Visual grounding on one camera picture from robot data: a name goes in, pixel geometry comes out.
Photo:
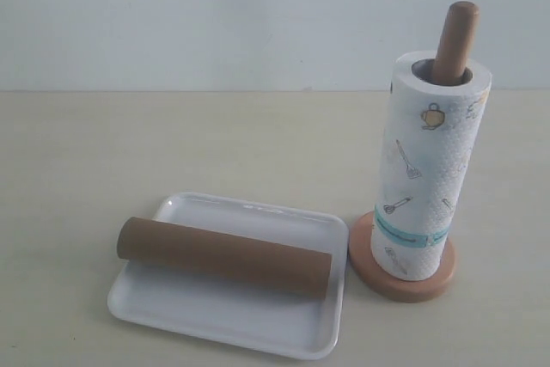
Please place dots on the wooden paper towel holder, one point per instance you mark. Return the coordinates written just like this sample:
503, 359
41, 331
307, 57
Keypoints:
448, 69

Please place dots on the white rectangular tray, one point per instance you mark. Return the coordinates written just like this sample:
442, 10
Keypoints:
232, 313

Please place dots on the brown cardboard tube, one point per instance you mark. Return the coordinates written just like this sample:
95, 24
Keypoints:
233, 257

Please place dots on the printed white paper towel roll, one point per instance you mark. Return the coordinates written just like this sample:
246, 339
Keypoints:
427, 143

